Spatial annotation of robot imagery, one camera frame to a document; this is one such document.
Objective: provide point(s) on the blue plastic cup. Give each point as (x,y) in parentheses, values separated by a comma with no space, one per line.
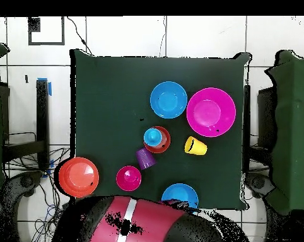
(152,137)

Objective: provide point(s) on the black metal frame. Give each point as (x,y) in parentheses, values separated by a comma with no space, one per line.
(42,113)
(266,118)

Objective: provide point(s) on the purple ribbed plastic cup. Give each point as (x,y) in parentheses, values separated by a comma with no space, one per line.
(145,158)

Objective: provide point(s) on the blue plastic bowl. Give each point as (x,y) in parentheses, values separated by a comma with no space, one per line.
(168,99)
(179,192)

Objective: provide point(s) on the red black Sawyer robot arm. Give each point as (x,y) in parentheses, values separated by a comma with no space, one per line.
(152,221)

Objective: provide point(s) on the dark green tablecloth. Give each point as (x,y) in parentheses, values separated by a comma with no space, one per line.
(104,88)

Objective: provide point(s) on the large pink plastic bowl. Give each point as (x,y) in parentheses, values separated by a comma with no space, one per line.
(210,112)

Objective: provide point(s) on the yellow plastic cup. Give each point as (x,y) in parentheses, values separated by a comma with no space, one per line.
(198,148)

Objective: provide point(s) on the small magenta plastic bowl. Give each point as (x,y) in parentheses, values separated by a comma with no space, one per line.
(128,179)

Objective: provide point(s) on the large orange plastic bowl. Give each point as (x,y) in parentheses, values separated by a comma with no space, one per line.
(78,176)

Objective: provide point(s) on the blue tape strip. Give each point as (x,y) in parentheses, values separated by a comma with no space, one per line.
(49,89)

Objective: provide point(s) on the small red-orange plastic bowl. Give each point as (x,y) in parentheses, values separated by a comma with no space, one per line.
(166,141)

